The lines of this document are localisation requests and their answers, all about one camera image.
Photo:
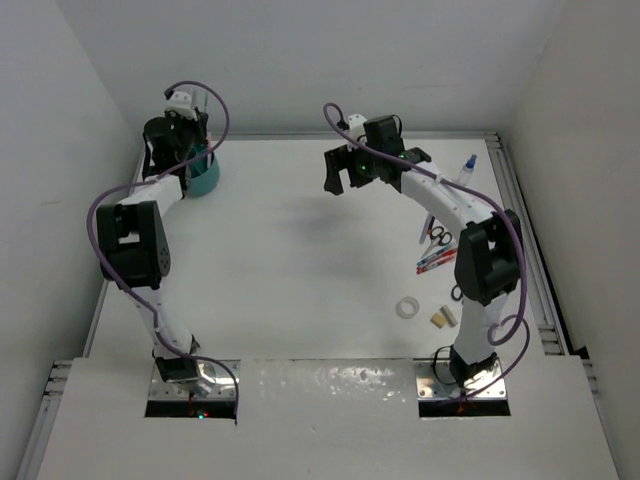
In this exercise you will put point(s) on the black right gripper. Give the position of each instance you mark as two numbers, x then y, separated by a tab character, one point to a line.
339	159

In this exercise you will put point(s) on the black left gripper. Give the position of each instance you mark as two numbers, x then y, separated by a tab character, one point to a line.
199	126

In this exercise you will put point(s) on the small black handled scissors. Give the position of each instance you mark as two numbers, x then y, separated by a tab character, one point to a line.
439	237

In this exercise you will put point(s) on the red gel pen labelled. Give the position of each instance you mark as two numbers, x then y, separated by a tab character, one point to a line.
435	264

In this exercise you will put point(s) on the red gel pen thin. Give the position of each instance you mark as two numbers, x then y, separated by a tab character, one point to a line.
454	255

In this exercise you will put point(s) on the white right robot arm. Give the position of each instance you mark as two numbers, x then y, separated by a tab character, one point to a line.
489	262

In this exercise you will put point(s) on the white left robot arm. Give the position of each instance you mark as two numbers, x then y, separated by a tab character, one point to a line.
132	238

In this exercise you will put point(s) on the teal round organizer container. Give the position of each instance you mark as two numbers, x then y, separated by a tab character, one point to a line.
204	176

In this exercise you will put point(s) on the small blue cap bottle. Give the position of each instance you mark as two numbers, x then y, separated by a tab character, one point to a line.
466	171

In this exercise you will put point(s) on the clear tape roll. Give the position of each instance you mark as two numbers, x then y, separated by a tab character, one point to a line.
407	307

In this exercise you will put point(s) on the yellow eraser block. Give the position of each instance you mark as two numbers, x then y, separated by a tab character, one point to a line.
438	320

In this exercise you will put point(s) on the white eraser block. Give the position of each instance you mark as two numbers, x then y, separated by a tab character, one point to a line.
449	316

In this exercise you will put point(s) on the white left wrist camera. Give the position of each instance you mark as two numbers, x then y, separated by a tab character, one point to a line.
182	104

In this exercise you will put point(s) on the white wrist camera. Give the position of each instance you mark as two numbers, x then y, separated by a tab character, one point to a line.
182	104
356	129

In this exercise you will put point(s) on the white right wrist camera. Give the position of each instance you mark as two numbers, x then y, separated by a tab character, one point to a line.
356	129

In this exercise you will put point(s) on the large black handled scissors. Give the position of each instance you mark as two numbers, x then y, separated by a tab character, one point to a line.
456	294

